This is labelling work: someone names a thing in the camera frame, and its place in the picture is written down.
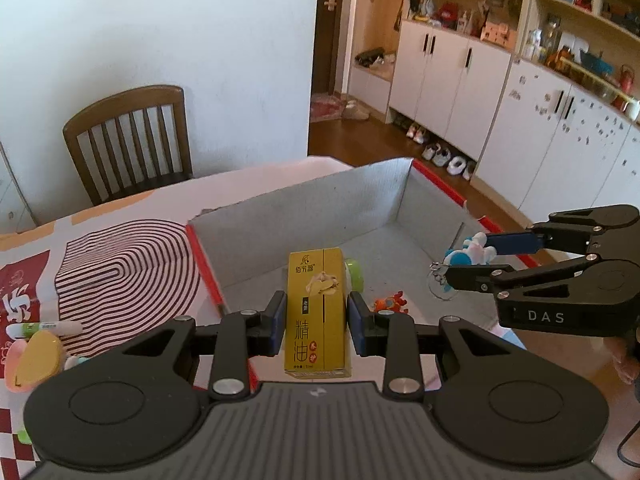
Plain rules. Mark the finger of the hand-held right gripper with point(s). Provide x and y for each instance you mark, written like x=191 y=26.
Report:
x=470 y=277
x=510 y=243

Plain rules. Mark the grey cardboard box red rim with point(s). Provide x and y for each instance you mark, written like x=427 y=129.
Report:
x=300 y=220

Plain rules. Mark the person's right hand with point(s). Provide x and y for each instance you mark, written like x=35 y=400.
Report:
x=627 y=360

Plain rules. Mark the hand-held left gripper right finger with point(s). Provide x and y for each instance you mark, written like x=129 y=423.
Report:
x=356 y=324

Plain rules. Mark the dark wooden door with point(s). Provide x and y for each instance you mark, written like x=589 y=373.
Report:
x=332 y=40

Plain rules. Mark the white sticker-covered shelf cabinet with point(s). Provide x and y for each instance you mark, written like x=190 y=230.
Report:
x=570 y=135

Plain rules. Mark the orange crab toy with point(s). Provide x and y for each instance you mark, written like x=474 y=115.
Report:
x=390 y=303

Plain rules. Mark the pink floor mat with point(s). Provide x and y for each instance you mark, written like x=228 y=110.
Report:
x=326 y=108

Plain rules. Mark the brown wooden chair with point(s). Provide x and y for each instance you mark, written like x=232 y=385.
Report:
x=127 y=140

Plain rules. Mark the beige slippers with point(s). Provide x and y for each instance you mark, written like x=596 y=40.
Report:
x=356 y=111

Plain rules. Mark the white green pen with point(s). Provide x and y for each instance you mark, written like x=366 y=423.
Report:
x=45 y=329

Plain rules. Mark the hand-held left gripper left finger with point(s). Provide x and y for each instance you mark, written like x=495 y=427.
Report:
x=277 y=324

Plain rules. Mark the red white printed tablecloth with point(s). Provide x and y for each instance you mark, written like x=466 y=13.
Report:
x=150 y=220

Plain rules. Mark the yellow carton box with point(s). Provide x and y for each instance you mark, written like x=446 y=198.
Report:
x=316 y=320

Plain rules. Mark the green white small bottle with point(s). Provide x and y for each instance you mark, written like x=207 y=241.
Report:
x=354 y=274

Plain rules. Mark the white shoe bench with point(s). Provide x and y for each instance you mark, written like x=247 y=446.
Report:
x=370 y=87

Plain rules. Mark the white sneakers pair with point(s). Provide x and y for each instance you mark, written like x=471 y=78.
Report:
x=436 y=154
x=461 y=166
x=416 y=132

